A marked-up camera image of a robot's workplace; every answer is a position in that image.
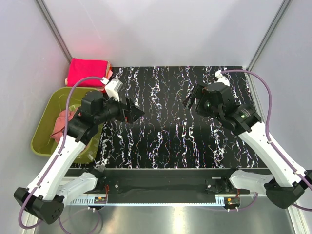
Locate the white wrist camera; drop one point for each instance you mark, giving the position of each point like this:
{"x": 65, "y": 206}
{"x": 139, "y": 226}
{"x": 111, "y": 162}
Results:
{"x": 220, "y": 78}
{"x": 112, "y": 88}

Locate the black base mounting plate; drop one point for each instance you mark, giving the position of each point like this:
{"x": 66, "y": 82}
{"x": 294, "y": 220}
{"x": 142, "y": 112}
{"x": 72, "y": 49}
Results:
{"x": 160, "y": 186}

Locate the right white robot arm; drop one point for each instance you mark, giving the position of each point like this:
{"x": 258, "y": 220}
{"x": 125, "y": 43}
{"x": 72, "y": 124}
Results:
{"x": 287, "y": 181}

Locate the folded magenta t shirt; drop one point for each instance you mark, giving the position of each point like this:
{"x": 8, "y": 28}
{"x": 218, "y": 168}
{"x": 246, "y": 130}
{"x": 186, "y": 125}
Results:
{"x": 86, "y": 73}

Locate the aluminium frame rail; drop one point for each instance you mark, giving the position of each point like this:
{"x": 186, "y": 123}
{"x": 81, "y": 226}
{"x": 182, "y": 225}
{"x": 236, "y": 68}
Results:
{"x": 53, "y": 28}

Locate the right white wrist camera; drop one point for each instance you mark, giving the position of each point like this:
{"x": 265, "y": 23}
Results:
{"x": 220, "y": 78}

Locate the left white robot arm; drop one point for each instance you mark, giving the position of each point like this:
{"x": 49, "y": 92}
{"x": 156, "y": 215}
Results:
{"x": 45, "y": 198}

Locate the stack of folded shirts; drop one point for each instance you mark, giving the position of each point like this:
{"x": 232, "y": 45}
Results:
{"x": 108, "y": 73}

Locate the salmon pink t shirt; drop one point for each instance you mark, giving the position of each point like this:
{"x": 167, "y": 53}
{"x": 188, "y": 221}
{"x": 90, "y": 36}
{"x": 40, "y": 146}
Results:
{"x": 59, "y": 126}

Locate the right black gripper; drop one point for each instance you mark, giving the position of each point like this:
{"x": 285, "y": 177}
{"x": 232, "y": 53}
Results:
{"x": 199, "y": 91}

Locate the black marble pattern mat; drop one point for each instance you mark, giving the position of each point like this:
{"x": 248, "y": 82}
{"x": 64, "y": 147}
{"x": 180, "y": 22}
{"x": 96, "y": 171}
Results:
{"x": 168, "y": 135}

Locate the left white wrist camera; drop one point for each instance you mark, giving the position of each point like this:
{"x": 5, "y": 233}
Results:
{"x": 112, "y": 88}

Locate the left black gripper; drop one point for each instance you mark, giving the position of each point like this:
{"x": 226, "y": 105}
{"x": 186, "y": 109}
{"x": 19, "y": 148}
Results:
{"x": 133, "y": 113}

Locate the olive green plastic basket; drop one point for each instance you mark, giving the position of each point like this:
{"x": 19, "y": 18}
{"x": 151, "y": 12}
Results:
{"x": 43, "y": 145}

